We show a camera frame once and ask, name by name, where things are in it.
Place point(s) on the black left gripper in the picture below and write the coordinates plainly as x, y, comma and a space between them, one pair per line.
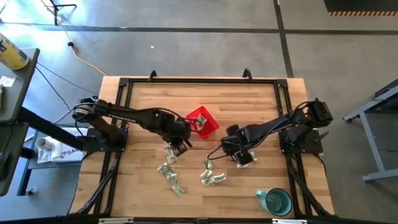
181, 132

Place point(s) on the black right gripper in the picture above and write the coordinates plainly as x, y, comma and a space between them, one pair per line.
237, 141

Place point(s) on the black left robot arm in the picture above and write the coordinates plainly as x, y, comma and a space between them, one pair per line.
133, 116

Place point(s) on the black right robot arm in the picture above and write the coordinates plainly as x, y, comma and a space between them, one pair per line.
270, 126

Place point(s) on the red plastic basket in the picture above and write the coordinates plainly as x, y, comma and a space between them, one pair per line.
208, 126

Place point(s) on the teal ceramic mug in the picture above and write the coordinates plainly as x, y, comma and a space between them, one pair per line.
275, 202

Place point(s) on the white printed paper bag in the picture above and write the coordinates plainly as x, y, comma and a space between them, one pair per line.
66, 152

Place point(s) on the grey metal table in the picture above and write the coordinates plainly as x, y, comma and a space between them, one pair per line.
370, 124

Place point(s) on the white paper cup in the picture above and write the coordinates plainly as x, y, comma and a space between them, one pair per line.
43, 143

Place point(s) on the dark grey side desk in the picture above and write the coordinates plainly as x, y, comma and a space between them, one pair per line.
15, 90

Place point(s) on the black tripod stand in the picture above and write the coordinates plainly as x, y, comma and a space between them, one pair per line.
57, 9

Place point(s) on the white paper note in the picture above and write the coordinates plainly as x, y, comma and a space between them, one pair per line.
7, 81

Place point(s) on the black yellow striped mat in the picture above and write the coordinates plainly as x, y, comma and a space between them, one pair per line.
360, 7

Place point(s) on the yellow white wipes canister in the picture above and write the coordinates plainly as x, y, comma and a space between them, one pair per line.
11, 53

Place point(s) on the black aluminium table frame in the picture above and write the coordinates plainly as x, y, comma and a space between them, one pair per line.
199, 81

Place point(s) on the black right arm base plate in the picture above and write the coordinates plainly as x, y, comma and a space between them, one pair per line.
311, 143

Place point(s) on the silver metal bracket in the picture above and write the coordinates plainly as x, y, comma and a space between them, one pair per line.
115, 220
289, 221

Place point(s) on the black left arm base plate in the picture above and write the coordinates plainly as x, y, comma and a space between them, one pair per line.
93, 143

